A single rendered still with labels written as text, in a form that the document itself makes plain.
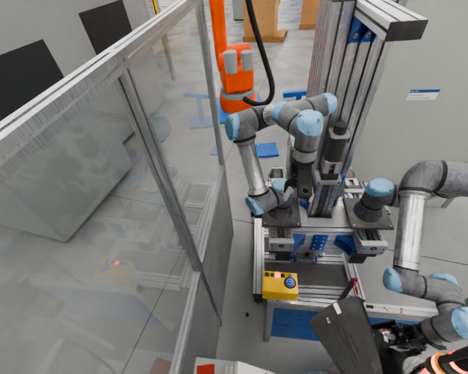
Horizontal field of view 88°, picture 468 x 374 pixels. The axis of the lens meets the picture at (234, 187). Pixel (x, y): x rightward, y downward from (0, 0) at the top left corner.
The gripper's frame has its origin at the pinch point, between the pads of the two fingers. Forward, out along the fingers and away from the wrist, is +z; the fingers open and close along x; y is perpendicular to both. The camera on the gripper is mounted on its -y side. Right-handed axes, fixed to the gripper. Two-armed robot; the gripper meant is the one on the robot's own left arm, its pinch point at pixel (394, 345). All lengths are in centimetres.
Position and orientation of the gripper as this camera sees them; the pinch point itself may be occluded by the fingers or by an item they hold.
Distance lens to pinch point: 129.4
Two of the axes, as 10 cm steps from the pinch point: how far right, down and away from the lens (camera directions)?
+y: -9.7, -2.4, -0.8
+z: -2.2, 6.6, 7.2
